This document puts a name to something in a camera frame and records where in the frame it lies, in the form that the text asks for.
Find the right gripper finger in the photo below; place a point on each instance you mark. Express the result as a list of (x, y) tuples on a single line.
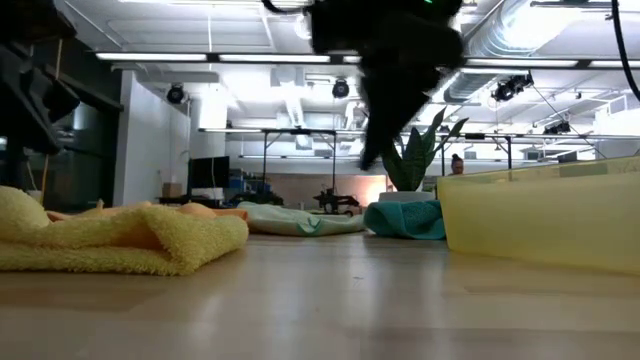
[(377, 110), (410, 100)]

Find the light green microfiber towel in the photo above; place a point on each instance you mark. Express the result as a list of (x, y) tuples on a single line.
[(290, 220)]

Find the yellow translucent plastic bin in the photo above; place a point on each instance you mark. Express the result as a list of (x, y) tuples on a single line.
[(540, 220)]

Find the orange microfiber towel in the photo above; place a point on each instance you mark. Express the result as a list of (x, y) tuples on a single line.
[(200, 210)]

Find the yellow microfiber towel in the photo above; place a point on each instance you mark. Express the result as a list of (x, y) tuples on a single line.
[(190, 245)]

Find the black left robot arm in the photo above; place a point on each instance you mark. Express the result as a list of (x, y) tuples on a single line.
[(30, 100)]

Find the teal microfiber towel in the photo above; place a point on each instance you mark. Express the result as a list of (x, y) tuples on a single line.
[(405, 222)]

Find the green snake plant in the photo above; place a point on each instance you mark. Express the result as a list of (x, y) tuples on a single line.
[(412, 160)]

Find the person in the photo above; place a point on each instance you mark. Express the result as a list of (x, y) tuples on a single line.
[(457, 165)]

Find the small black background robot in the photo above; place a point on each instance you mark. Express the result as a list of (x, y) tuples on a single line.
[(335, 200)]

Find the ceiling light strip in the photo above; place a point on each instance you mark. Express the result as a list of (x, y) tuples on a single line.
[(520, 62), (150, 56), (275, 58)]

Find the black computer monitor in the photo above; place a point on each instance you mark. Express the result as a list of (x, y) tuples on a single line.
[(210, 172)]

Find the black ceiling camera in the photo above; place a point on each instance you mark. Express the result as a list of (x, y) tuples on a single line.
[(510, 87), (340, 88), (175, 94)]

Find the black background gantry frame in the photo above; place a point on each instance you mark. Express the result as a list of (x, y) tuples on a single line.
[(300, 131)]

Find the silver ventilation duct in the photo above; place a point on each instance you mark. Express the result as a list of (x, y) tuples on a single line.
[(490, 35)]

